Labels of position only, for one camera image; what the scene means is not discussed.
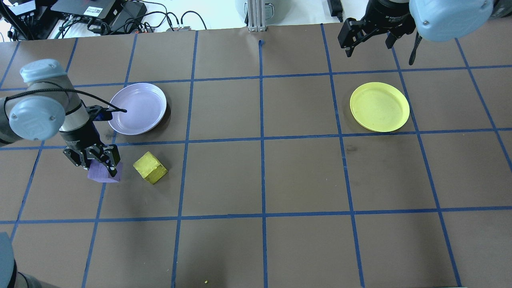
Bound purple block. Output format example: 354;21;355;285
87;160;122;183

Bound yellow block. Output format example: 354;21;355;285
133;151;168;185

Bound purple plate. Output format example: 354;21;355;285
108;83;167;135

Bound yellow plate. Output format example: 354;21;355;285
350;82;410;132

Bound black computer box with label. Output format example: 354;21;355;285
50;0;120;20

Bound black docking device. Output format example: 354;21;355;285
0;0;50;30

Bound black power strip red switches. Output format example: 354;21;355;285
134;24;192;33

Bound black camera cable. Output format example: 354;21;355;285
408;31;423;66
3;81;128;120

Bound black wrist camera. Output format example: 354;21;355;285
85;105;115;122

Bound aluminium profile post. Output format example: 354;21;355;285
247;0;268;32

